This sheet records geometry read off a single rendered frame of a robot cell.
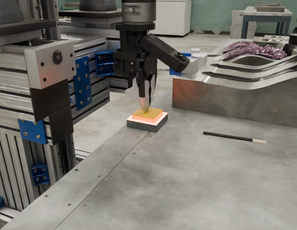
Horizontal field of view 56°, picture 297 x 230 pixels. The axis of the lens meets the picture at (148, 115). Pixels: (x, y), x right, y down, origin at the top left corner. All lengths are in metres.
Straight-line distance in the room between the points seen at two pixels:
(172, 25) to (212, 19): 1.22
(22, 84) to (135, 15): 0.31
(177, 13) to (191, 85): 6.68
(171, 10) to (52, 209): 7.12
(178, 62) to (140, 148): 0.20
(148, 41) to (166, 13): 6.88
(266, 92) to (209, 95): 0.14
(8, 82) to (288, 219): 0.65
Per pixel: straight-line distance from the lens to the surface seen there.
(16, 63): 0.72
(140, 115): 0.69
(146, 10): 0.63
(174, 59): 0.61
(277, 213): 0.49
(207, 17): 8.16
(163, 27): 7.55
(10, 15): 0.79
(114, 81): 1.16
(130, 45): 0.66
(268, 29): 8.09
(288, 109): 0.77
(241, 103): 0.77
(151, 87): 0.69
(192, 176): 0.53
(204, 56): 0.94
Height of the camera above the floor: 1.11
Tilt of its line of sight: 24 degrees down
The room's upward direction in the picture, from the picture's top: straight up
